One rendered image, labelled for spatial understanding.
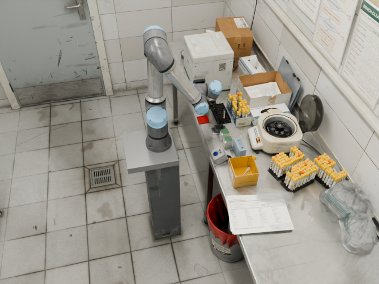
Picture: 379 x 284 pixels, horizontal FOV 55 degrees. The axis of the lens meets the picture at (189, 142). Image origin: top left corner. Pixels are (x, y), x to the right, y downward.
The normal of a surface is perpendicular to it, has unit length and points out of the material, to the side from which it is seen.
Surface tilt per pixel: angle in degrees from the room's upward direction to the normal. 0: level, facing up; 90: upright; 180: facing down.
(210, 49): 0
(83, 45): 90
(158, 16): 90
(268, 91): 1
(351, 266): 0
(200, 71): 90
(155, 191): 90
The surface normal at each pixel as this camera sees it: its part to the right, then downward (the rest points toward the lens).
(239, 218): 0.00, -0.69
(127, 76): 0.23, 0.70
